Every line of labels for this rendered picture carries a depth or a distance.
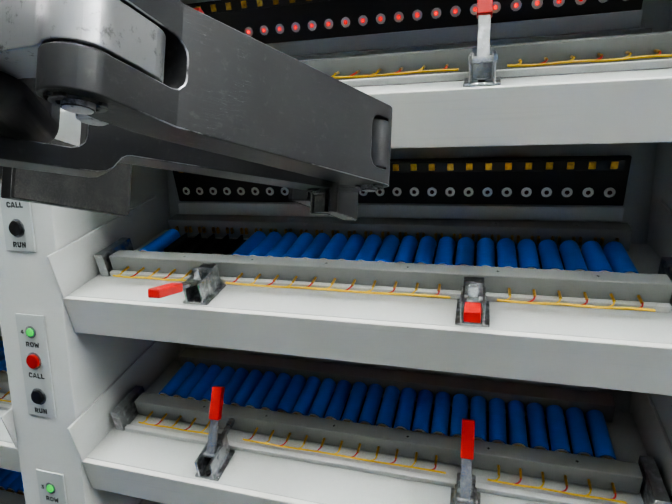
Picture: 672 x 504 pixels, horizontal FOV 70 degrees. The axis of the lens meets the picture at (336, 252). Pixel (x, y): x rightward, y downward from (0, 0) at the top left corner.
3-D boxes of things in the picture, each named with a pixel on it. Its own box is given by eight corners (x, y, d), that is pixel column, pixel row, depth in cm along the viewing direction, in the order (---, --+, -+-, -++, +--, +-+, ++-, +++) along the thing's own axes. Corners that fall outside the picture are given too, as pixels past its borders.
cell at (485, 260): (494, 253, 52) (495, 282, 46) (476, 252, 52) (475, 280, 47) (495, 237, 51) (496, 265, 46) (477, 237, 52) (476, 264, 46)
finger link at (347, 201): (292, 114, 17) (312, 113, 16) (345, 159, 23) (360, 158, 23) (287, 200, 17) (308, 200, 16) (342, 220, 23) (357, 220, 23)
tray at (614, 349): (714, 401, 37) (749, 293, 33) (75, 332, 54) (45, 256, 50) (641, 276, 54) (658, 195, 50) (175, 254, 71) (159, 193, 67)
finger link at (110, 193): (13, 197, 20) (-1, 197, 20) (129, 216, 27) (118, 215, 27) (18, 126, 20) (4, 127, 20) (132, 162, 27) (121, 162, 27)
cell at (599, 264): (599, 256, 49) (614, 288, 43) (579, 256, 50) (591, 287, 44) (602, 240, 48) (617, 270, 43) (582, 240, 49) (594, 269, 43)
